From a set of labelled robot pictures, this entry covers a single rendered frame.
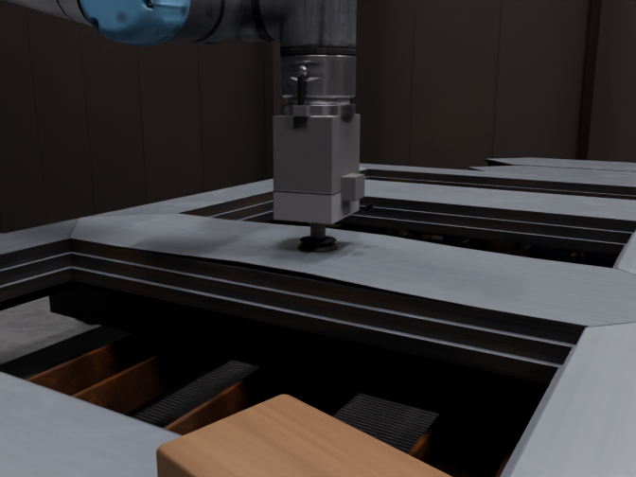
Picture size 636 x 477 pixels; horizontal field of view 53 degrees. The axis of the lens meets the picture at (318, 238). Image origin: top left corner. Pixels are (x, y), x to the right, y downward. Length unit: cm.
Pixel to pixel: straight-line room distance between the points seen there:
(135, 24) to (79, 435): 32
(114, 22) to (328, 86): 20
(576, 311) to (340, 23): 33
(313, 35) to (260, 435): 45
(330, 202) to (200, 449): 42
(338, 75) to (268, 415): 44
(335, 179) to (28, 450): 39
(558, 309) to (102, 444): 35
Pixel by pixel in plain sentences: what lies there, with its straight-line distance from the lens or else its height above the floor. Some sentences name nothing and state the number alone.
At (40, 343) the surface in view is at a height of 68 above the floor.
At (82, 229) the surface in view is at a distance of 85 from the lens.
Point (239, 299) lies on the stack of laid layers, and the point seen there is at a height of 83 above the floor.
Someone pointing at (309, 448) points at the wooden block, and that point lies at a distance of 23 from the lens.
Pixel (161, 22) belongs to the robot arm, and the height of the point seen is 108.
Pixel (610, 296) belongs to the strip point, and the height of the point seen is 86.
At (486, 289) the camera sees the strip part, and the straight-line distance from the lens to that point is 58.
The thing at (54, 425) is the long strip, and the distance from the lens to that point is 37.
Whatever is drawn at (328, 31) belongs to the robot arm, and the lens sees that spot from 63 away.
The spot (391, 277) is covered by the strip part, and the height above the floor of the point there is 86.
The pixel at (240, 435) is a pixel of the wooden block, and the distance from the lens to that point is 24.
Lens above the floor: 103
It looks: 13 degrees down
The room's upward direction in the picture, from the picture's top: straight up
